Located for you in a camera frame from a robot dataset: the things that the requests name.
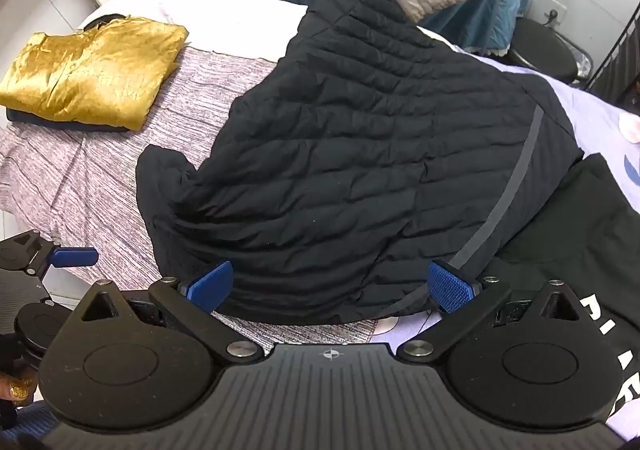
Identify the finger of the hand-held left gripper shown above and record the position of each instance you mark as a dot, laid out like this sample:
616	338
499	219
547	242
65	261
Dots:
75	256

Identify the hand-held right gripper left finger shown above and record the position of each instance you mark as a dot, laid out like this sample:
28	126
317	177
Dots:
212	284

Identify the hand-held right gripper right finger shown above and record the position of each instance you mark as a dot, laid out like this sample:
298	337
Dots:
446	287

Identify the black quilted jacket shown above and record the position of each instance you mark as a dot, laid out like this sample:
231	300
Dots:
360	165

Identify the person's left hand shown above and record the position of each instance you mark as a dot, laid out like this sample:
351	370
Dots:
17	387

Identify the striped purple-grey blanket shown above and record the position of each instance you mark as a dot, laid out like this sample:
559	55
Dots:
100	190

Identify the dark navy folded garment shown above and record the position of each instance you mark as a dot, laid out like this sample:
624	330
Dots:
60	124

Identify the black shirt with white print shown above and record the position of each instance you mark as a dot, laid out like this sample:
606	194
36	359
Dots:
575	240

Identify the gold satin folded cloth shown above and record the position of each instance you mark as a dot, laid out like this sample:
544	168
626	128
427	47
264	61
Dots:
92	73

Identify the black trash bin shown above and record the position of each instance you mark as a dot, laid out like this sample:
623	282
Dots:
542	50

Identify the white bed sheet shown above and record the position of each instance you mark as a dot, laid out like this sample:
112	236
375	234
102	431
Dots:
200	10

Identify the white wall socket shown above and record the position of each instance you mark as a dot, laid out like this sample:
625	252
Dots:
556	10

